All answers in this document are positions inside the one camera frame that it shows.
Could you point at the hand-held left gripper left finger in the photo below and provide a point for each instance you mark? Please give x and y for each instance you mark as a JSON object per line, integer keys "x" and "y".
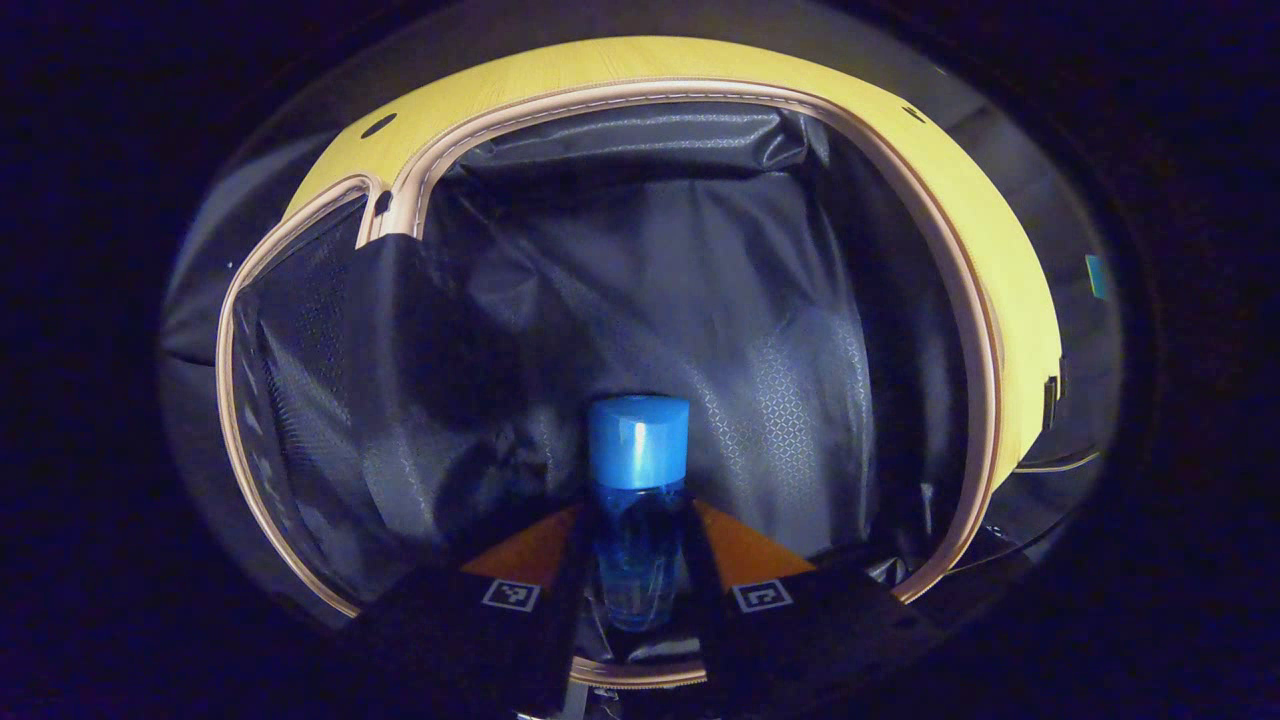
{"x": 570, "y": 600}

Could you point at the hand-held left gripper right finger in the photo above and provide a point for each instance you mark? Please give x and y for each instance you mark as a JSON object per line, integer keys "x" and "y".
{"x": 705, "y": 600}

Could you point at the blue capped clear bottle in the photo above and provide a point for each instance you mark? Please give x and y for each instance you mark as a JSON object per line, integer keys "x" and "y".
{"x": 638, "y": 440}

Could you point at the pink suitcase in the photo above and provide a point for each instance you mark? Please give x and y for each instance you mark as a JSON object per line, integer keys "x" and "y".
{"x": 650, "y": 280}

